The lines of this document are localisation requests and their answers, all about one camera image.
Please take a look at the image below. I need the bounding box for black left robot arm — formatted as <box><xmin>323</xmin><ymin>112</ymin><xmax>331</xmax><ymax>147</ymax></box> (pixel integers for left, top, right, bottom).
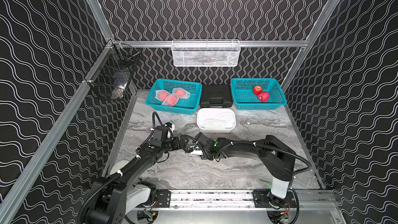
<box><xmin>76</xmin><ymin>122</ymin><xmax>179</xmax><ymax>224</ymax></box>

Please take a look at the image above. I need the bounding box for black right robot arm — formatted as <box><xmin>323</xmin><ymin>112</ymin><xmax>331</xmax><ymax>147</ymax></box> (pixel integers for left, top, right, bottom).
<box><xmin>192</xmin><ymin>133</ymin><xmax>297</xmax><ymax>199</ymax></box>

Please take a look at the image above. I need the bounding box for white plastic tub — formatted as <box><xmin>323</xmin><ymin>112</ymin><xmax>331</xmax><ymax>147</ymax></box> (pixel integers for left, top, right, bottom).
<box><xmin>197</xmin><ymin>108</ymin><xmax>237</xmax><ymax>133</ymax></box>

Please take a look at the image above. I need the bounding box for teal basket left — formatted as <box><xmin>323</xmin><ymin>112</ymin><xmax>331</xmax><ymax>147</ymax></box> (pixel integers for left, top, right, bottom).
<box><xmin>146</xmin><ymin>79</ymin><xmax>202</xmax><ymax>115</ymax></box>

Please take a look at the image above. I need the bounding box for teal basket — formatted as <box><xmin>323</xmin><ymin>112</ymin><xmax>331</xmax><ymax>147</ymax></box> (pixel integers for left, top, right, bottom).
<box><xmin>146</xmin><ymin>79</ymin><xmax>202</xmax><ymax>115</ymax></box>
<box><xmin>231</xmin><ymin>78</ymin><xmax>287</xmax><ymax>110</ymax></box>

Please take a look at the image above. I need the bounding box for black plastic tool case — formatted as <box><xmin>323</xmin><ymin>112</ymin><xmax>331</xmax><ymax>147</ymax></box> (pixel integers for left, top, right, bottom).
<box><xmin>199</xmin><ymin>85</ymin><xmax>233</xmax><ymax>108</ymax></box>

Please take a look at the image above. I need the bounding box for white tape roll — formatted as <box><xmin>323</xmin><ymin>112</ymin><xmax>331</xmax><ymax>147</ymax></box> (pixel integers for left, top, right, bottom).
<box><xmin>109</xmin><ymin>160</ymin><xmax>129</xmax><ymax>175</ymax></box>

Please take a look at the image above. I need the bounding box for teal basket right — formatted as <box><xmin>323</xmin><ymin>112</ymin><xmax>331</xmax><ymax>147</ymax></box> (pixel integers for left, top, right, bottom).
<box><xmin>231</xmin><ymin>78</ymin><xmax>287</xmax><ymax>110</ymax></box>

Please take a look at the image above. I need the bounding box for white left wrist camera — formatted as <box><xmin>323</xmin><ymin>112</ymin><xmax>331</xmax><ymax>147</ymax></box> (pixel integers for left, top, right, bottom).
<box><xmin>163</xmin><ymin>122</ymin><xmax>175</xmax><ymax>139</ymax></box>

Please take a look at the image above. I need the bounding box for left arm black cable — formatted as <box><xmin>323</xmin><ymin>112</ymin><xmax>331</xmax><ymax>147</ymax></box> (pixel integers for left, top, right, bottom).
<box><xmin>77</xmin><ymin>111</ymin><xmax>165</xmax><ymax>224</ymax></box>

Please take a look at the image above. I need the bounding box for metal base rail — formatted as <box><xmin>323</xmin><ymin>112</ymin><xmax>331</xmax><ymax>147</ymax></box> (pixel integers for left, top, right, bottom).
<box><xmin>127</xmin><ymin>188</ymin><xmax>346</xmax><ymax>224</ymax></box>

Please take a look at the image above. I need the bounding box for clear wall basket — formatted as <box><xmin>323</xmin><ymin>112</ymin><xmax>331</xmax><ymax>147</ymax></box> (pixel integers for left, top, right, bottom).
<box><xmin>171</xmin><ymin>39</ymin><xmax>241</xmax><ymax>67</ymax></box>

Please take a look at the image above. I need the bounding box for black wire wall basket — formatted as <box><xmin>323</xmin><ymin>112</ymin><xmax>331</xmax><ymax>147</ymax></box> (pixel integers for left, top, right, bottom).
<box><xmin>86</xmin><ymin>39</ymin><xmax>143</xmax><ymax>102</ymax></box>

